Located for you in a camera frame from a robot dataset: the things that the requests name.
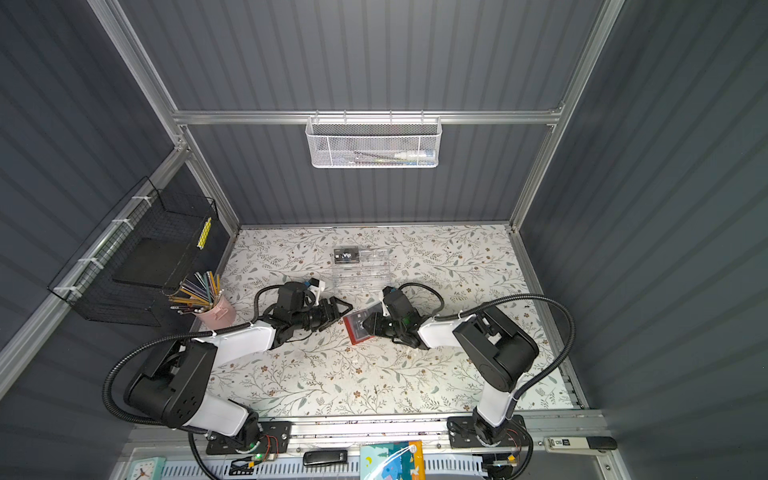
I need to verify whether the white mesh wall basket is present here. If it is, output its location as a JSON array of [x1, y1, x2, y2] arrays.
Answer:
[[305, 115, 443, 169]]

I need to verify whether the bundle of coloured pencils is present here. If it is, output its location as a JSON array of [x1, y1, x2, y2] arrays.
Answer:
[[168, 271, 223, 315]]

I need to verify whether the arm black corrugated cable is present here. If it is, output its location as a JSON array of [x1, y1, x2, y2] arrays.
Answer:
[[101, 284, 289, 427], [398, 281, 576, 403]]

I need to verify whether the teal alarm clock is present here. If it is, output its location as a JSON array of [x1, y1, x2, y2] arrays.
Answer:
[[125, 457, 166, 480]]

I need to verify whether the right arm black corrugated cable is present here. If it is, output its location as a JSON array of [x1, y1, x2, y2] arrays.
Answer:
[[398, 281, 576, 403]]

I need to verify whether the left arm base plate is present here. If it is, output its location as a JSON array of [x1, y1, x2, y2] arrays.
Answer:
[[205, 421, 293, 456]]

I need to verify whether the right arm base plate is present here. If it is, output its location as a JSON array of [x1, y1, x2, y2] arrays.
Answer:
[[446, 415, 533, 449]]

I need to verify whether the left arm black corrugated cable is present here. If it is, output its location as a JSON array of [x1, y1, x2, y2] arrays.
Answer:
[[101, 284, 289, 427]]

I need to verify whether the pink pencil cup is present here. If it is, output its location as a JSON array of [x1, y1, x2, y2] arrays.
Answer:
[[191, 294, 237, 332]]

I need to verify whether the black wire wall basket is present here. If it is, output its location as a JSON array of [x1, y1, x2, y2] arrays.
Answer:
[[48, 186, 226, 332]]

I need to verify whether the colourful picture book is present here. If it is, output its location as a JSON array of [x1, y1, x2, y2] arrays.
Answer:
[[359, 441, 426, 480]]

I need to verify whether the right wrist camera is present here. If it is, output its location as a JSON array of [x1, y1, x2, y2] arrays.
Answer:
[[381, 286, 415, 317]]

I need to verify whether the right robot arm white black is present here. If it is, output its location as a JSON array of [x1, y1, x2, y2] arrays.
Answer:
[[361, 282, 539, 429]]

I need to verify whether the clear acrylic organizer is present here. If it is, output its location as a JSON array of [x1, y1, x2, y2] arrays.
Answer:
[[331, 246, 392, 294]]

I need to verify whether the yellow marker in basket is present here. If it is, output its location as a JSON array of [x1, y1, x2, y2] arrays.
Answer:
[[196, 217, 212, 250]]

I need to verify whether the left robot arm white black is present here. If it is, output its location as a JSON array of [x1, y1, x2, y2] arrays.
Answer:
[[103, 279, 353, 437]]

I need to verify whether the black VIP credit card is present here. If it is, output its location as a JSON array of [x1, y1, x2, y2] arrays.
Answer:
[[333, 246, 360, 265]]

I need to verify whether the red leather card holder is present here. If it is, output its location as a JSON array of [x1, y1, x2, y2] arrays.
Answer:
[[343, 302, 383, 345]]

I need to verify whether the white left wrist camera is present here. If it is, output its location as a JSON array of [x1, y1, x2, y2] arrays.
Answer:
[[305, 278, 326, 297]]

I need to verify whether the white marker in basket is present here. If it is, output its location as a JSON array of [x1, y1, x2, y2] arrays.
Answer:
[[353, 149, 437, 166]]

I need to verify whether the small black device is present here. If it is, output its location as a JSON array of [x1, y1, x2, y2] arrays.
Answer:
[[302, 449, 348, 468]]

